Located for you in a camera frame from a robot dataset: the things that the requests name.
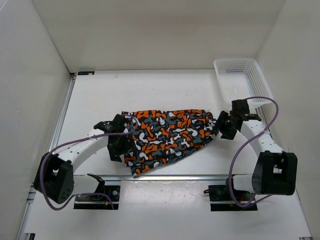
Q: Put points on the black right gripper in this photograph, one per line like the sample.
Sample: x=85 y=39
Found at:
x=227 y=134

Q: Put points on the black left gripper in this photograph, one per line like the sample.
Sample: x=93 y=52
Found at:
x=128 y=147

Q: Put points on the orange camouflage shorts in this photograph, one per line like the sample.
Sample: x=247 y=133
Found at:
x=166 y=136

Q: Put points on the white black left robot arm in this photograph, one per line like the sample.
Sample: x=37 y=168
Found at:
x=55 y=175

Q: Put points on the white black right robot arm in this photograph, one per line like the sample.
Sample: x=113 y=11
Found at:
x=275 y=171

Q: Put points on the white perforated plastic basket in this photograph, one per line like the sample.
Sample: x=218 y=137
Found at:
x=241 y=78

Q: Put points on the small black blue label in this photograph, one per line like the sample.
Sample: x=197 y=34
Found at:
x=86 y=73

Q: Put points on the aluminium front table rail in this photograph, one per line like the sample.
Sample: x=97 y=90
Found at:
x=203 y=177

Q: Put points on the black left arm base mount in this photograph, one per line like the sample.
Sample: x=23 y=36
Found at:
x=92 y=192

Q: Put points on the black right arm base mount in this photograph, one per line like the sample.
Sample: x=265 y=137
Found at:
x=221 y=200

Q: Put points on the aluminium left side rail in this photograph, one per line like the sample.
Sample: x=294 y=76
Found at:
x=51 y=142

